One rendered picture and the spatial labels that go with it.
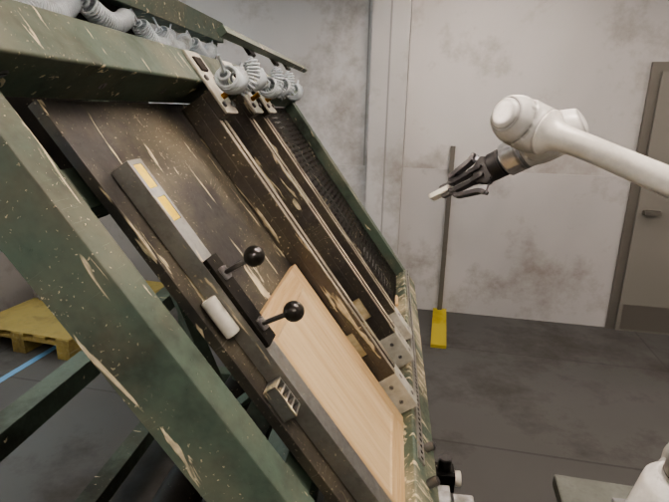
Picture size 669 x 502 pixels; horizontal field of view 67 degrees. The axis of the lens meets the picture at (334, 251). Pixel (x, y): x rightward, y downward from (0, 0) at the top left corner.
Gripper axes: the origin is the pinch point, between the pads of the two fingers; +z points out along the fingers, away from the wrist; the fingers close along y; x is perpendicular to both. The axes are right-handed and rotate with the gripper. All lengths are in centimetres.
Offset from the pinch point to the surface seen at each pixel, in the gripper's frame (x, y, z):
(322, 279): 23.0, -19.8, 30.3
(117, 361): 91, -49, 4
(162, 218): 81, -22, 10
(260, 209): 41, -1, 33
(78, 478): 23, -63, 216
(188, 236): 76, -25, 10
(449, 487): -13, -80, 26
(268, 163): 27, 24, 44
